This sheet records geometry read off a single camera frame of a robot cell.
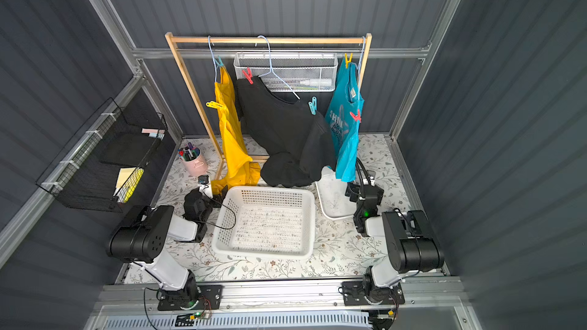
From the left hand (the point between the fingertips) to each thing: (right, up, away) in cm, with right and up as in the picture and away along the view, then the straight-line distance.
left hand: (213, 186), depth 94 cm
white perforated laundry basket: (+23, -14, -4) cm, 27 cm away
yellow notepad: (-12, +6, -31) cm, 34 cm away
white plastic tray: (+50, -4, +4) cm, 51 cm away
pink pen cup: (-10, +11, +3) cm, 15 cm away
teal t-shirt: (+54, +26, -3) cm, 60 cm away
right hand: (+64, +1, -1) cm, 65 cm away
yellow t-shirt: (+16, +8, -18) cm, 26 cm away
